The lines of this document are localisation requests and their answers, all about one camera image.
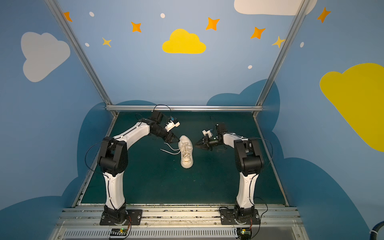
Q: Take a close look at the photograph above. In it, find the white shoelace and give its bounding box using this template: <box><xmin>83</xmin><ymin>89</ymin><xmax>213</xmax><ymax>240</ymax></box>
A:
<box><xmin>160</xmin><ymin>143</ymin><xmax>181</xmax><ymax>155</ymax></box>

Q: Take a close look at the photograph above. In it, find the white knit sneaker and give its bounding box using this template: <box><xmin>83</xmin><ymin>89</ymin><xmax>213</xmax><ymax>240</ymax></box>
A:
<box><xmin>178</xmin><ymin>135</ymin><xmax>194</xmax><ymax>169</ymax></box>

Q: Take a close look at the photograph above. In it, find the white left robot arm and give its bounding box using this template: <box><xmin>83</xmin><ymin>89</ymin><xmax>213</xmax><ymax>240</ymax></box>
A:
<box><xmin>98</xmin><ymin>110</ymin><xmax>180</xmax><ymax>226</ymax></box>

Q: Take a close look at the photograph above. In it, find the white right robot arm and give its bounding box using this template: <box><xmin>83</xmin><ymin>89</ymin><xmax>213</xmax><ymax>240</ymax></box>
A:
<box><xmin>195</xmin><ymin>124</ymin><xmax>265</xmax><ymax>225</ymax></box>

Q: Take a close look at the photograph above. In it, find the right green circuit board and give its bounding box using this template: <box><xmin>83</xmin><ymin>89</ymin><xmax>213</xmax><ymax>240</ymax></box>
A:
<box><xmin>236</xmin><ymin>228</ymin><xmax>252</xmax><ymax>240</ymax></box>

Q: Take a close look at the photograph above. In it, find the green circuit board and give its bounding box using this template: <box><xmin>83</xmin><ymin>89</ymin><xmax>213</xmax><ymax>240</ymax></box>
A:
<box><xmin>108</xmin><ymin>228</ymin><xmax>129</xmax><ymax>240</ymax></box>
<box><xmin>236</xmin><ymin>228</ymin><xmax>252</xmax><ymax>240</ymax></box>

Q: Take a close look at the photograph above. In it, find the left green circuit board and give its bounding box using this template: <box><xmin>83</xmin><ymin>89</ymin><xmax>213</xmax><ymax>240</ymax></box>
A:
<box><xmin>108</xmin><ymin>228</ymin><xmax>129</xmax><ymax>240</ymax></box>

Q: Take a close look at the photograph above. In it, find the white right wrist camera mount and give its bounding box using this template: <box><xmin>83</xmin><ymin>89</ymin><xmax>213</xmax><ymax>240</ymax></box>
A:
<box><xmin>202</xmin><ymin>129</ymin><xmax>213</xmax><ymax>138</ymax></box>

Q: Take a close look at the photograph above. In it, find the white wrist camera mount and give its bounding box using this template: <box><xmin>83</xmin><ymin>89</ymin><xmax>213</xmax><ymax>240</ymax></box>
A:
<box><xmin>202</xmin><ymin>129</ymin><xmax>213</xmax><ymax>138</ymax></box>
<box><xmin>165</xmin><ymin>117</ymin><xmax>180</xmax><ymax>132</ymax></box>

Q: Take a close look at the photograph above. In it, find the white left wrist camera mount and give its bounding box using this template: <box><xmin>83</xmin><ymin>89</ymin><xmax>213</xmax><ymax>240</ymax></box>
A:
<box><xmin>165</xmin><ymin>117</ymin><xmax>180</xmax><ymax>132</ymax></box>

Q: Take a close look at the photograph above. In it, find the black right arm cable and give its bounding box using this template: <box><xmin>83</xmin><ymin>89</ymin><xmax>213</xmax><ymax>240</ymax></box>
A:
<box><xmin>254</xmin><ymin>137</ymin><xmax>274</xmax><ymax>169</ymax></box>

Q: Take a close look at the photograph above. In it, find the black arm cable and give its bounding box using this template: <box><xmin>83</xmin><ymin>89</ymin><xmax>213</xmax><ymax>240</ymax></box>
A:
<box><xmin>84</xmin><ymin>140</ymin><xmax>106</xmax><ymax>175</ymax></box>
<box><xmin>254</xmin><ymin>137</ymin><xmax>274</xmax><ymax>169</ymax></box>

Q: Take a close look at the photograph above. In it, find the right side aluminium table rail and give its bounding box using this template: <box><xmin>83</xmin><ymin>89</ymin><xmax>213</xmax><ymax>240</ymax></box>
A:
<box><xmin>253</xmin><ymin>112</ymin><xmax>290</xmax><ymax>207</ymax></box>

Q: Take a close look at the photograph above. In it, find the aluminium table rail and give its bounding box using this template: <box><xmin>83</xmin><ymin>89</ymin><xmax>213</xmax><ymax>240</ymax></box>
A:
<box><xmin>253</xmin><ymin>112</ymin><xmax>290</xmax><ymax>207</ymax></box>
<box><xmin>71</xmin><ymin>113</ymin><xmax>119</xmax><ymax>208</ymax></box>

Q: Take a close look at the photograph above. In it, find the rear horizontal aluminium frame bar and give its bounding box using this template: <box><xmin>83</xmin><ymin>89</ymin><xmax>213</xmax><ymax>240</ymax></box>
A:
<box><xmin>106</xmin><ymin>105</ymin><xmax>263</xmax><ymax>112</ymax></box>

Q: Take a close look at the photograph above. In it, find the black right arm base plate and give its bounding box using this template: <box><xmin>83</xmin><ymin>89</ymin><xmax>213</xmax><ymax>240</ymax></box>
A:
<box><xmin>219</xmin><ymin>208</ymin><xmax>261</xmax><ymax>225</ymax></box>

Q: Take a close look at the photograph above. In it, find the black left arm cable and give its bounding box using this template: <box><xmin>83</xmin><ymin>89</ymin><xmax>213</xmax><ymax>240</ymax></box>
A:
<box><xmin>84</xmin><ymin>140</ymin><xmax>106</xmax><ymax>175</ymax></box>

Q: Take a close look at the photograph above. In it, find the left rear aluminium frame post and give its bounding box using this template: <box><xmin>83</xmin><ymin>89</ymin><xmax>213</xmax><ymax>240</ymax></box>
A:
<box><xmin>45</xmin><ymin>0</ymin><xmax>113</xmax><ymax>106</ymax></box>

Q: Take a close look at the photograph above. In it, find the aluminium frame post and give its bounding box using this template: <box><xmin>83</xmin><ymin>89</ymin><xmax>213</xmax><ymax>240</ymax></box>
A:
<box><xmin>253</xmin><ymin>0</ymin><xmax>311</xmax><ymax>120</ymax></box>
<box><xmin>45</xmin><ymin>0</ymin><xmax>113</xmax><ymax>106</ymax></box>

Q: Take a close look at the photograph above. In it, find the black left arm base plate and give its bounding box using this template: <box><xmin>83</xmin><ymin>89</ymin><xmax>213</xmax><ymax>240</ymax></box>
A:
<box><xmin>100</xmin><ymin>209</ymin><xmax>143</xmax><ymax>226</ymax></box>

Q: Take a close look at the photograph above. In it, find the left side aluminium table rail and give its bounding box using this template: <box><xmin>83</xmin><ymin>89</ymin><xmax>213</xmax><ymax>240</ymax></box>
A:
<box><xmin>71</xmin><ymin>113</ymin><xmax>119</xmax><ymax>208</ymax></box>

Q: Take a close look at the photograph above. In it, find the front aluminium rail platform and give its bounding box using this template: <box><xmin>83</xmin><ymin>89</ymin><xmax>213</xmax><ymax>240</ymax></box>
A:
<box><xmin>50</xmin><ymin>205</ymin><xmax>309</xmax><ymax>240</ymax></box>

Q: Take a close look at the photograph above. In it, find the right rear aluminium frame post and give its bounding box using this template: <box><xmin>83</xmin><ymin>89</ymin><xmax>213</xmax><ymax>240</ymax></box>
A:
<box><xmin>253</xmin><ymin>0</ymin><xmax>311</xmax><ymax>120</ymax></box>

